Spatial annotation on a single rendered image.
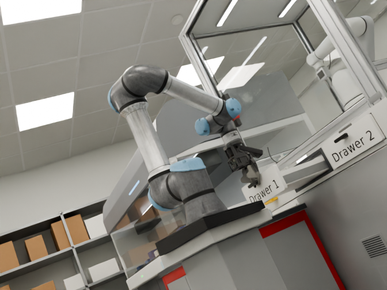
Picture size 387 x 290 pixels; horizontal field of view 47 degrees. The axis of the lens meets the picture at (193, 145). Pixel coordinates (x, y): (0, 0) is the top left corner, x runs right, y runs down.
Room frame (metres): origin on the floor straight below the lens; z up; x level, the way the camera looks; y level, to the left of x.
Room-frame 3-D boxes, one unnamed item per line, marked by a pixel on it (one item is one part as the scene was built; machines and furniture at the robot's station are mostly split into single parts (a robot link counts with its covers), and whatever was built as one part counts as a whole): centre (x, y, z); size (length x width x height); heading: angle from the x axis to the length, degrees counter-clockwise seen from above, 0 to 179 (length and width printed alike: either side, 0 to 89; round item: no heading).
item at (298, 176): (2.02, -0.37, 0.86); 0.40 x 0.26 x 0.06; 120
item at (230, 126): (1.90, -0.16, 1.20); 0.09 x 0.08 x 0.11; 135
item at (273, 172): (1.92, -0.19, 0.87); 0.29 x 0.02 x 0.11; 30
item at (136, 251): (3.70, 0.13, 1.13); 1.78 x 1.14 x 0.45; 30
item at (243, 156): (1.90, -0.16, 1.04); 0.09 x 0.08 x 0.12; 120
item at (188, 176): (1.51, 0.06, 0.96); 0.13 x 0.12 x 0.14; 45
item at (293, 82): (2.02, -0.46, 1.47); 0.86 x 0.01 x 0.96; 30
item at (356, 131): (1.77, -0.57, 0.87); 0.29 x 0.02 x 0.11; 30
